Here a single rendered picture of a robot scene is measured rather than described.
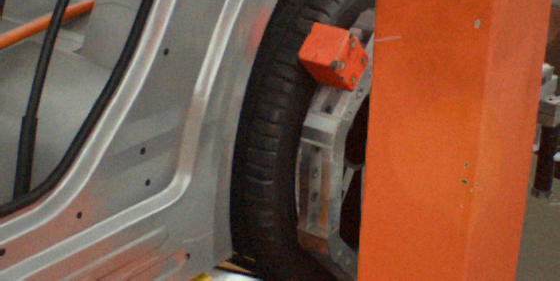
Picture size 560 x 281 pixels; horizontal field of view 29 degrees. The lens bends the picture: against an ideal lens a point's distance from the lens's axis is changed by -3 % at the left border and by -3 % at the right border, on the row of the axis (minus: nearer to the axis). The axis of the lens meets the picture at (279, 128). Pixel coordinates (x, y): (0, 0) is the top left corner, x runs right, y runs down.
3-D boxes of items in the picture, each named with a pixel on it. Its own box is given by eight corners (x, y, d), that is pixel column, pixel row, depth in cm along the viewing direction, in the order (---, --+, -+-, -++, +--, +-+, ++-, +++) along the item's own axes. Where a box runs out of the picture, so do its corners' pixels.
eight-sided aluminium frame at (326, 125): (440, 213, 240) (463, -29, 219) (466, 222, 236) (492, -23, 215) (291, 318, 200) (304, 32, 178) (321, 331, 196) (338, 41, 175)
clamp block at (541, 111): (521, 108, 211) (524, 83, 209) (564, 121, 206) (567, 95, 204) (510, 116, 207) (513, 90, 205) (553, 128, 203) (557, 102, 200)
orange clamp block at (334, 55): (333, 47, 189) (313, 20, 182) (372, 58, 185) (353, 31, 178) (315, 82, 187) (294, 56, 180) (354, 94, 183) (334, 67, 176)
